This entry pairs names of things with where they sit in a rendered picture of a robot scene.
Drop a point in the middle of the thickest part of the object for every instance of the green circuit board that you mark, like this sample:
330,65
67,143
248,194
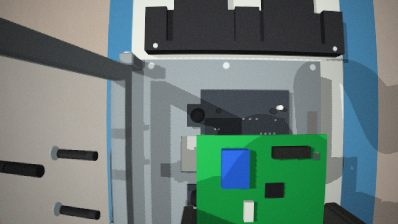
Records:
260,179

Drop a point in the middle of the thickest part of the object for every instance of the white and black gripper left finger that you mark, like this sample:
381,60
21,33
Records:
189,215

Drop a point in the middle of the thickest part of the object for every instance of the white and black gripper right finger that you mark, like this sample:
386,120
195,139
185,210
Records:
335,214

